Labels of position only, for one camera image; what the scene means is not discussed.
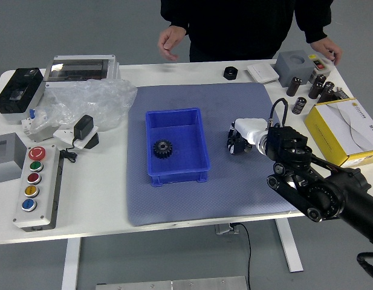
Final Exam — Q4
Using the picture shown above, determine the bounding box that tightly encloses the white left table leg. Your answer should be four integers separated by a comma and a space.
61, 237, 82, 290

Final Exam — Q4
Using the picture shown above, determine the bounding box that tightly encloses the person's left hand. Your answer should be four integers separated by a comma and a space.
310, 38, 343, 66

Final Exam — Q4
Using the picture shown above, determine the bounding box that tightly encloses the grey under-table bracket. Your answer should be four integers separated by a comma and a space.
215, 224, 241, 235

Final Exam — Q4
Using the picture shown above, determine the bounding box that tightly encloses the white right table leg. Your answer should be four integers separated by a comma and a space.
275, 219, 305, 272

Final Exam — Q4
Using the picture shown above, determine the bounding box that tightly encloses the white wall switch plate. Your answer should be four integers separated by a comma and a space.
245, 62, 280, 85

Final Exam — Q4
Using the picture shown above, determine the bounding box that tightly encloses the five-button control station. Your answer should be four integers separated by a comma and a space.
12, 144, 65, 233

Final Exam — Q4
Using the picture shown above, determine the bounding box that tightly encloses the person's right hand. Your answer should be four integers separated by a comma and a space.
157, 25, 187, 61

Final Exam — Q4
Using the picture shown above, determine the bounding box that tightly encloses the black power adapter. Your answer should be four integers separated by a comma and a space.
73, 114, 95, 142

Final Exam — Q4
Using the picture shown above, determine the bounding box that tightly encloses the person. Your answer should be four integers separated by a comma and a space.
160, 0, 335, 63

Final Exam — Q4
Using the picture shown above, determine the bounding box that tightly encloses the clear plastic bag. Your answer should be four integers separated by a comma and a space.
34, 78, 138, 133

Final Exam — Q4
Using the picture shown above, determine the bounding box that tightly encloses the grey red-green push-button switch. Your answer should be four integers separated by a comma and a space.
307, 53, 331, 76

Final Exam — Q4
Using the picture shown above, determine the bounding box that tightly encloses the black hex nut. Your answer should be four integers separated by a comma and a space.
223, 66, 239, 81

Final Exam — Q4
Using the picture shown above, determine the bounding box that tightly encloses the clear-cover distribution box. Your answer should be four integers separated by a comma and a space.
42, 54, 122, 89

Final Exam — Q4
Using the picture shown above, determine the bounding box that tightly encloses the big black gear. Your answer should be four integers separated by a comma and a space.
152, 139, 175, 161

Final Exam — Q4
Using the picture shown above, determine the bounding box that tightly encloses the grey block with round hole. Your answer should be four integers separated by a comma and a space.
274, 50, 314, 88

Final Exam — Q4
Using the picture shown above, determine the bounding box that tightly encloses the silver metal plate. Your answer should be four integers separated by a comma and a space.
95, 275, 249, 290

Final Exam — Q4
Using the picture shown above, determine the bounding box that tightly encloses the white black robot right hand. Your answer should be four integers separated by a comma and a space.
227, 118, 269, 155

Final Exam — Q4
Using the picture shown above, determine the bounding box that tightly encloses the grey enclosure box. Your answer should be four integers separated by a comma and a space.
0, 132, 27, 185

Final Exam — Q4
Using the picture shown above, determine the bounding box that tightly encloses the white circuit breaker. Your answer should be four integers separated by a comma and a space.
21, 108, 56, 143

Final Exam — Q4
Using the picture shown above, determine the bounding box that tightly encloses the dark cylindrical capacitor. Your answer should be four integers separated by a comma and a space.
317, 80, 337, 104
308, 74, 327, 99
291, 96, 307, 115
286, 76, 302, 97

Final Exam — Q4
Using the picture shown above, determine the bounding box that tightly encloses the small black gear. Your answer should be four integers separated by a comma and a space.
227, 132, 253, 154

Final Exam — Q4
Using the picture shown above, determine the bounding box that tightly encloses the blue plastic box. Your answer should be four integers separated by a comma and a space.
145, 108, 212, 187

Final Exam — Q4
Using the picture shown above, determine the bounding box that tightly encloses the white socket panel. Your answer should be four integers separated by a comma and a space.
53, 125, 100, 151

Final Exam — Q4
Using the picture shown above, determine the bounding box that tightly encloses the yellow white carton box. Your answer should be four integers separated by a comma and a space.
304, 97, 373, 167

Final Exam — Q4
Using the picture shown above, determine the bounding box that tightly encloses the black device on grey base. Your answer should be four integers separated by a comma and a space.
0, 67, 47, 125

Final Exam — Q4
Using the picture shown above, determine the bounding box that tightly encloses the grey-blue textured mat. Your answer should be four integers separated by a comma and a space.
126, 82, 307, 227

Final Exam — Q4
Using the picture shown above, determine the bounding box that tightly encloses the black cable under table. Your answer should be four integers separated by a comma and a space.
231, 222, 252, 290

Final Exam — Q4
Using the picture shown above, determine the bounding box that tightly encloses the black coiled cord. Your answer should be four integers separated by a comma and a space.
58, 137, 79, 164

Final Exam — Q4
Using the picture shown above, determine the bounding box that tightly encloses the white table leg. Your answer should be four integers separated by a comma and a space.
275, 219, 305, 272
61, 237, 82, 290

